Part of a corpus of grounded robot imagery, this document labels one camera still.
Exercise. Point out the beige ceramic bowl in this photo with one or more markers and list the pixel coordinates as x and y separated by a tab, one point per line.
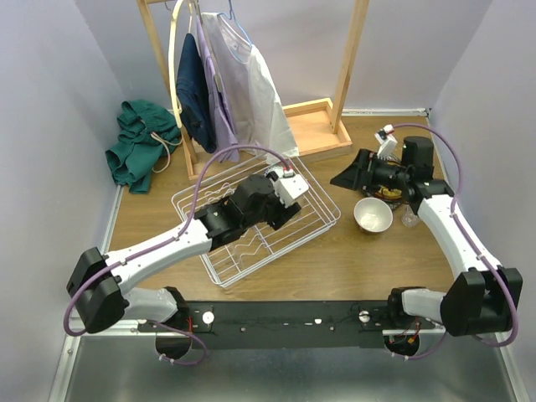
373	215

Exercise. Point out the lavender shirt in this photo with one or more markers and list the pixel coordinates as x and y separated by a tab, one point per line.
218	105

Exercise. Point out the amber glass plate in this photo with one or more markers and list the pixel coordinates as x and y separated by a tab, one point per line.
386	194

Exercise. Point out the black floral square plate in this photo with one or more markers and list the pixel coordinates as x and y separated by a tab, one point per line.
367	192

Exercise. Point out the green hoodie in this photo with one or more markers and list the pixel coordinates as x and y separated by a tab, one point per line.
148	137

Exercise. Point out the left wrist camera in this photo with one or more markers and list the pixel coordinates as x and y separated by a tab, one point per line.
289	186

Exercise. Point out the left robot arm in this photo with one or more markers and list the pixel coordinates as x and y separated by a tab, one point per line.
104	289

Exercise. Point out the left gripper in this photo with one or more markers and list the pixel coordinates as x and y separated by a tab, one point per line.
276	213

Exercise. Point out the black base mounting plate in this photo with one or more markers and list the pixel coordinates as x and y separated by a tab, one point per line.
296	324

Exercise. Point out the blue wire hanger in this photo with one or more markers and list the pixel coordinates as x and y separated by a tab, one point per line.
230	15

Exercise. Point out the wooden clothes rack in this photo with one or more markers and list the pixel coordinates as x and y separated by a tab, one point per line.
316	124

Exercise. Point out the white t-shirt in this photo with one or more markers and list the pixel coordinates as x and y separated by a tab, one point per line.
257	115

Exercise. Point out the white wire dish rack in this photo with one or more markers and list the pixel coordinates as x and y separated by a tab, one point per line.
261	244

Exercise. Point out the clear glass cup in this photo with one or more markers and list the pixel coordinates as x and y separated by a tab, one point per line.
409	219

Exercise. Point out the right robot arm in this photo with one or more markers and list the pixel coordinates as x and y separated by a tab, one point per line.
485	295

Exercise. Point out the navy blue garment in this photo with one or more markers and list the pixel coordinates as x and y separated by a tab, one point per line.
193	95

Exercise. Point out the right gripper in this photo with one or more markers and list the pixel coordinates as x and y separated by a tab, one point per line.
353	177

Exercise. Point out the aluminium frame rail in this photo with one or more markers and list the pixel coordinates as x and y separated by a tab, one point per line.
70	347

